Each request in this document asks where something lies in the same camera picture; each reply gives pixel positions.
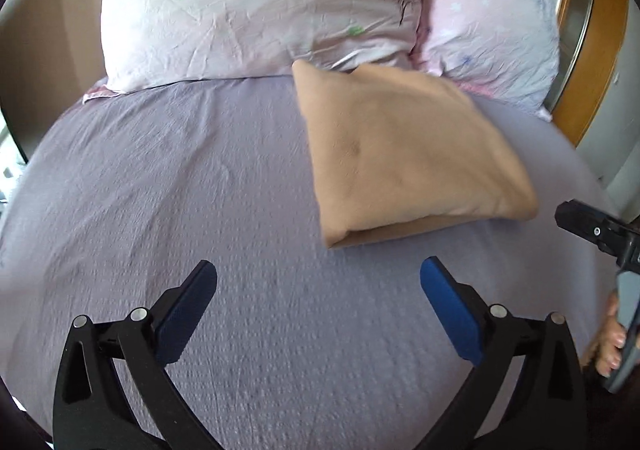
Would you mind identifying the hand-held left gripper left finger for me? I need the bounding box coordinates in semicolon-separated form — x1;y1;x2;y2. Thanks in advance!
52;260;226;450

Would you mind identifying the tan cloth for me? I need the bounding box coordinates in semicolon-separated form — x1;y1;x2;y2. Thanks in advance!
291;60;540;249

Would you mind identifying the small pink floral pillow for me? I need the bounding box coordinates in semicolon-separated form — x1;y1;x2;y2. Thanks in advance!
412;0;561;123

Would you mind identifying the large pink floral pillow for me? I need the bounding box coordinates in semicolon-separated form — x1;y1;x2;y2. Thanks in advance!
82;0;430;104

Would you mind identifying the wooden headboard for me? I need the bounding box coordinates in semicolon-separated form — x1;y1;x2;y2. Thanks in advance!
497;0;631;147

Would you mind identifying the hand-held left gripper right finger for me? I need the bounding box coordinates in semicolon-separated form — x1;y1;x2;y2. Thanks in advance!
415;256;588;450

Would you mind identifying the person's right hand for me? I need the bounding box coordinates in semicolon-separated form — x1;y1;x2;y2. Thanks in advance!
580;292;627;378

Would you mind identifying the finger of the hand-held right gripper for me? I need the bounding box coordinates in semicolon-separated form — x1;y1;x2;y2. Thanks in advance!
555;199;640;277

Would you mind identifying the lavender bed sheet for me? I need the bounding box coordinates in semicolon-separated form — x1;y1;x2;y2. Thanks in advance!
0;74;623;450

